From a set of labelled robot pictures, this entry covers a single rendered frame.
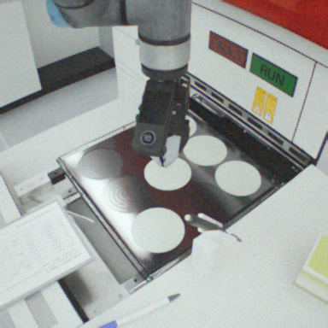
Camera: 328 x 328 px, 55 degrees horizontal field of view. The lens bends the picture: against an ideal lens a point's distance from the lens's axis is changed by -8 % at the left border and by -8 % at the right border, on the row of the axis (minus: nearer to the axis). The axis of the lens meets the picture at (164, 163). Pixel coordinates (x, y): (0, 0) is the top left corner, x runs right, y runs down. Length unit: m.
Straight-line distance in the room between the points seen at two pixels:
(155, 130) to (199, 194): 0.25
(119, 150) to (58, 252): 0.32
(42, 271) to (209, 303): 0.26
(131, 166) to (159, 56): 0.34
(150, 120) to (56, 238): 0.25
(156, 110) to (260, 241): 0.27
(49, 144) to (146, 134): 0.53
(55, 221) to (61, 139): 0.42
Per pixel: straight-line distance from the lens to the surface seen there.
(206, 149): 0.80
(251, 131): 0.80
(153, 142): 0.48
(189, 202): 0.69
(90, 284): 0.63
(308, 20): 0.57
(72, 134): 0.99
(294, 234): 0.60
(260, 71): 0.73
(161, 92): 0.51
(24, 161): 0.95
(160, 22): 0.45
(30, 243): 0.59
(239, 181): 0.74
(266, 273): 0.55
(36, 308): 0.55
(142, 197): 0.70
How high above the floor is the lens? 1.44
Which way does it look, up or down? 46 degrees down
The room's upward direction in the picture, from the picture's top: straight up
